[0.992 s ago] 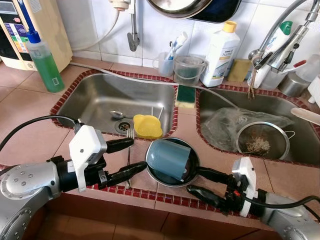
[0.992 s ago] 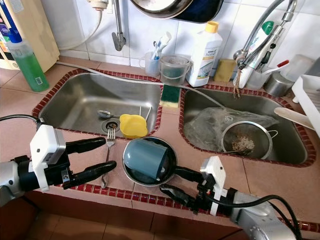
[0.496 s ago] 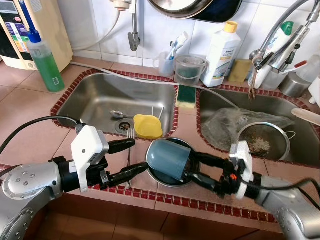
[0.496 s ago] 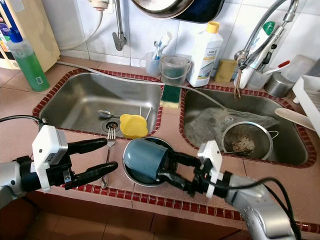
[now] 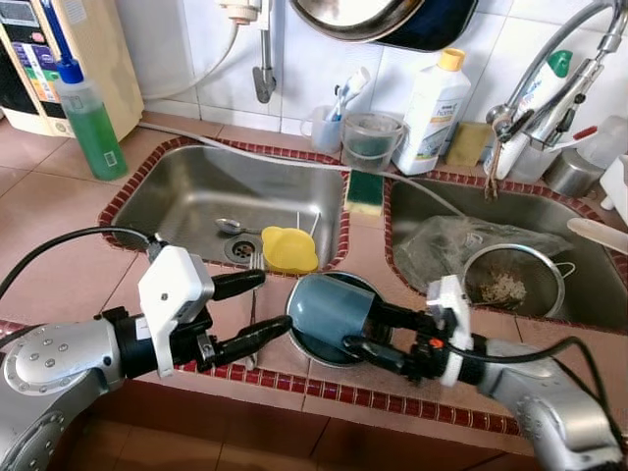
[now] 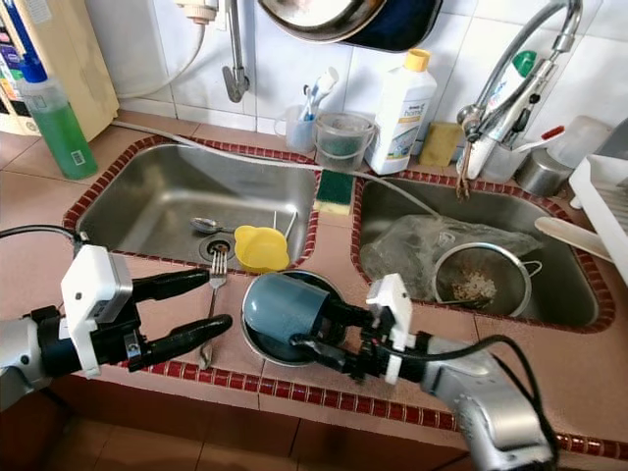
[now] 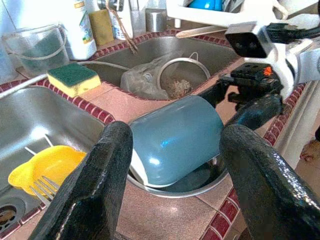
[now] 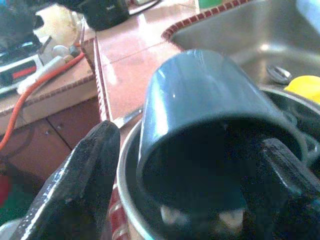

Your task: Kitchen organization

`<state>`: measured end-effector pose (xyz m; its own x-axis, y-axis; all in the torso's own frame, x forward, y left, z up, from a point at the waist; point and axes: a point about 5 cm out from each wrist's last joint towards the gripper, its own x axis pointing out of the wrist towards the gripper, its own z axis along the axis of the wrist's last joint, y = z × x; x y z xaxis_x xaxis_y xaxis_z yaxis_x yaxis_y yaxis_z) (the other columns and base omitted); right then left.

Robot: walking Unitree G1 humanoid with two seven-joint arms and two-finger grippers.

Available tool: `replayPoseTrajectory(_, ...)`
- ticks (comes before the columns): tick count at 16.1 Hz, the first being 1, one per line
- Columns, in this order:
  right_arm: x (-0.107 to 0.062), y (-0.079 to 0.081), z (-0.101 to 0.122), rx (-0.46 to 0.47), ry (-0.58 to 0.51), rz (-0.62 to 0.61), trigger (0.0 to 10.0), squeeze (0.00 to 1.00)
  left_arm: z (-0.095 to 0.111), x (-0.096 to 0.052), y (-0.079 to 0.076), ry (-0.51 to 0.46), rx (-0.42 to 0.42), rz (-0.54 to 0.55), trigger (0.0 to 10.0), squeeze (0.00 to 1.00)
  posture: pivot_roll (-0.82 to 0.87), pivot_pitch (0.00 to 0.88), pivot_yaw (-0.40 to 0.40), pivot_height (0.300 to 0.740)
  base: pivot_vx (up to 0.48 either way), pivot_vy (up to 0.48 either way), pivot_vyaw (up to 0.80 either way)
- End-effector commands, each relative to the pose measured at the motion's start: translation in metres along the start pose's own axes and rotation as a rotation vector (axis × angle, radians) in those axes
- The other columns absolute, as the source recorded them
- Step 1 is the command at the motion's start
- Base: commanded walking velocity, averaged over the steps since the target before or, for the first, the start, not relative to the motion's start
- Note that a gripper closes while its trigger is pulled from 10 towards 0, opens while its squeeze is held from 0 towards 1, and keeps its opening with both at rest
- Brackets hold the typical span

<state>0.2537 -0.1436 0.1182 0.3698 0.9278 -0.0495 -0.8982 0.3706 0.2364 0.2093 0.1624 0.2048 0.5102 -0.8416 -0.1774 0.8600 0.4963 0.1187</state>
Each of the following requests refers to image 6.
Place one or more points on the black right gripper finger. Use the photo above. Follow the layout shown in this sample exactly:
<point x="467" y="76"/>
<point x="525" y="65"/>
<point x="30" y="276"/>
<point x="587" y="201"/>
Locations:
<point x="324" y="355"/>
<point x="345" y="314"/>

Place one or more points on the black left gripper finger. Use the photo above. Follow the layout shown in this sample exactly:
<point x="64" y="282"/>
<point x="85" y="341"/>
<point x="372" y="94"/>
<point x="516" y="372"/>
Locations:
<point x="186" y="339"/>
<point x="172" y="285"/>

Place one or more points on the steel fork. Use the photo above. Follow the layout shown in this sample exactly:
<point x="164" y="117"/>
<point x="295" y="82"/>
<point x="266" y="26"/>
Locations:
<point x="214" y="294"/>

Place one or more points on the round steel plate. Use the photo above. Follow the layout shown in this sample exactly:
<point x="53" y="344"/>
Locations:
<point x="275" y="355"/>

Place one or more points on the blue ceramic mug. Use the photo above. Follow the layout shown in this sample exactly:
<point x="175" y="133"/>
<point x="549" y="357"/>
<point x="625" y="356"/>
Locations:
<point x="280" y="309"/>

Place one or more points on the yellow plastic bowl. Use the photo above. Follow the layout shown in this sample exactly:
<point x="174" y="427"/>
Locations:
<point x="260" y="250"/>

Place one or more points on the white plastic spoon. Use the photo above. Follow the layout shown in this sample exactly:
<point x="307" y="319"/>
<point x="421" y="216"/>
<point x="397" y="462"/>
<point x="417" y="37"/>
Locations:
<point x="289" y="227"/>

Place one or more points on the green plastic spoon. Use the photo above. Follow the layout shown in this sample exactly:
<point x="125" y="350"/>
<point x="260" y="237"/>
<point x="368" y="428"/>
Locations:
<point x="273" y="219"/>

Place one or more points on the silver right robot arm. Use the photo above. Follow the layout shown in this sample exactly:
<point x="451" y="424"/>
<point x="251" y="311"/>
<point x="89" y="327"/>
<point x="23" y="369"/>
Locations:
<point x="491" y="402"/>

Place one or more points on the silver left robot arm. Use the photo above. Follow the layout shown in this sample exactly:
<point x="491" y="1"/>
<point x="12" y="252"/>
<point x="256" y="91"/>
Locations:
<point x="20" y="358"/>

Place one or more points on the round steel sink drain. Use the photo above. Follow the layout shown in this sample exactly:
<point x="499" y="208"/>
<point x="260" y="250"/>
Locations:
<point x="216" y="247"/>

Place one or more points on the steel table spoon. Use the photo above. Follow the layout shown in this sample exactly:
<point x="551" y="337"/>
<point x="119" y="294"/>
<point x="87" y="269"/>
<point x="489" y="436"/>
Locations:
<point x="202" y="225"/>

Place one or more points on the stainless steel sink basin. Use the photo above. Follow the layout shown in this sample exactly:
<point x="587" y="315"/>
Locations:
<point x="157" y="191"/>
<point x="564" y="294"/>

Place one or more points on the green yellow sponge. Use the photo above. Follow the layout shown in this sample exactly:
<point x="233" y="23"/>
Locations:
<point x="337" y="186"/>

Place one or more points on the steel mesh strainer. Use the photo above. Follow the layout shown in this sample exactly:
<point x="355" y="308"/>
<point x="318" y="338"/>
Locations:
<point x="476" y="285"/>

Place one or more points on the clear plastic measuring cup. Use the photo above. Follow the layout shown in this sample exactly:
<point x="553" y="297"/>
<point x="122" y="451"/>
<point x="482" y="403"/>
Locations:
<point x="345" y="147"/>

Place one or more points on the green dish soap bottle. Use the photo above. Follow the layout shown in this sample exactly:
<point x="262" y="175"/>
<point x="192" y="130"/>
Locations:
<point x="64" y="137"/>

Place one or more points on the white detergent bottle yellow cap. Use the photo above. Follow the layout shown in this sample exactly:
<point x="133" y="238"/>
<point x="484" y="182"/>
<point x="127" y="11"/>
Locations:
<point x="400" y="118"/>

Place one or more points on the cream wooden spatula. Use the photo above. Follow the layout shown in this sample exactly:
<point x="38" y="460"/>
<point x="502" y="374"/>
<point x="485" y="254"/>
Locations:
<point x="574" y="238"/>

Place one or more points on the small steel cup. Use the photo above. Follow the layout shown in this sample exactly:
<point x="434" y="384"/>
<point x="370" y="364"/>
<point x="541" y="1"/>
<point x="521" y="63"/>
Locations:
<point x="542" y="177"/>

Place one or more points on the white water purifier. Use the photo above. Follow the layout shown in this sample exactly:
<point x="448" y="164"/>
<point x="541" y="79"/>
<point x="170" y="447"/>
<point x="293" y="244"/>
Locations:
<point x="78" y="59"/>

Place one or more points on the white dish rack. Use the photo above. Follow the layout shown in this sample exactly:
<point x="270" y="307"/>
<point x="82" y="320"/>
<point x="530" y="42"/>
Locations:
<point x="603" y="216"/>

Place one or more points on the white tap filter fixture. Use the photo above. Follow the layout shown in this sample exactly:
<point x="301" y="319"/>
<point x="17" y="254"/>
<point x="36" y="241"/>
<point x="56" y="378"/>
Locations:
<point x="198" y="10"/>

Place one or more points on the chrome sink faucet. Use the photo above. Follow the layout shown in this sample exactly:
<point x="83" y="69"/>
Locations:
<point x="530" y="93"/>

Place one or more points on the white plastic container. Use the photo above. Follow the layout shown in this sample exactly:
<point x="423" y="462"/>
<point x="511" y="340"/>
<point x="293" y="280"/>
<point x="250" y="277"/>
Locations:
<point x="584" y="137"/>

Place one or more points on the hanging steel wok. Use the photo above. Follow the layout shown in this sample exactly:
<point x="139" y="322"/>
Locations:
<point x="324" y="18"/>

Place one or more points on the white tube green cap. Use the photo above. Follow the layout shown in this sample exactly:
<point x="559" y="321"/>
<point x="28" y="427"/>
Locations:
<point x="525" y="64"/>

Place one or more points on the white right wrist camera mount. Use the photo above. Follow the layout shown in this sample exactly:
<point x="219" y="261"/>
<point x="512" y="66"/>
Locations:
<point x="388" y="299"/>

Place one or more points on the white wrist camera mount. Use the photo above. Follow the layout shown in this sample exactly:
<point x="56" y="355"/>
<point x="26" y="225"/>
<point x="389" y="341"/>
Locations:
<point x="96" y="289"/>
<point x="388" y="299"/>

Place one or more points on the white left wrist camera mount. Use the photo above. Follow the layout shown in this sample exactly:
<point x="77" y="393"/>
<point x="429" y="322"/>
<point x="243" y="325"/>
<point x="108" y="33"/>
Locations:
<point x="96" y="289"/>

